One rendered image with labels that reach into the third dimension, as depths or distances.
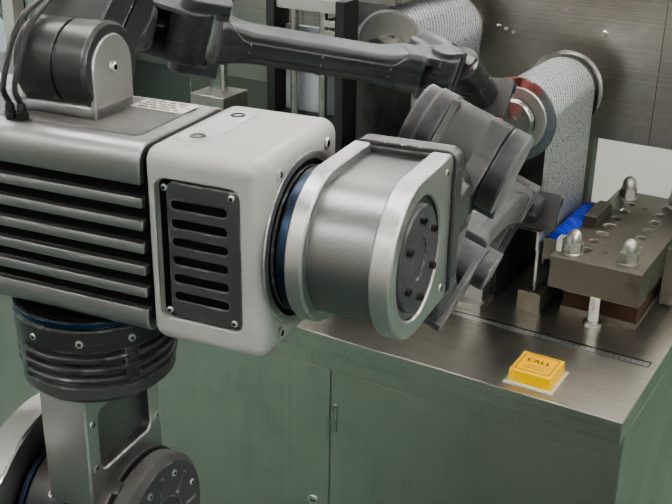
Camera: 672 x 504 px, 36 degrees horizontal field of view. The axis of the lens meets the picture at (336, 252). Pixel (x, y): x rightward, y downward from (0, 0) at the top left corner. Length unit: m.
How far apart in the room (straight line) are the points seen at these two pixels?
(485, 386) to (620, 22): 0.78
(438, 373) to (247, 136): 1.02
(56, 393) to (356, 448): 1.09
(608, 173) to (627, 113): 2.59
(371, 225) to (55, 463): 0.39
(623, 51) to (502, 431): 0.79
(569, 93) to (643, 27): 0.24
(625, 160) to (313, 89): 2.91
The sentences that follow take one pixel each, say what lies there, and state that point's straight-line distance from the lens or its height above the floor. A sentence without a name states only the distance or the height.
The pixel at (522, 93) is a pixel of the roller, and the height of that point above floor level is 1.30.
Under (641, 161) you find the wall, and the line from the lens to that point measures 4.65.
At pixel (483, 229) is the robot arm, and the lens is 1.36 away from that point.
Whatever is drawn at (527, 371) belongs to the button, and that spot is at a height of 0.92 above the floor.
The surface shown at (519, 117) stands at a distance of 1.81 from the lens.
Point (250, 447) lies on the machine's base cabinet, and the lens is 2.08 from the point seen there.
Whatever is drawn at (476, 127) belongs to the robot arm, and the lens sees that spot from 0.90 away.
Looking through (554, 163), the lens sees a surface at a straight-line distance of 1.88.
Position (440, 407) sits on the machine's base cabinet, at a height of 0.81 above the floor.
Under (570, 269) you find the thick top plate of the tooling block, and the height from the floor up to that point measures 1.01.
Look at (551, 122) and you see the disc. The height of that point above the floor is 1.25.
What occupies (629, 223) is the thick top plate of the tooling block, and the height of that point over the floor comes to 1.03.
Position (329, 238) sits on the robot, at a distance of 0.72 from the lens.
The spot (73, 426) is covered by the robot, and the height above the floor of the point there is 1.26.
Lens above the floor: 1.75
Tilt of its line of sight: 24 degrees down
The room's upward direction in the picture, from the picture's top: 1 degrees clockwise
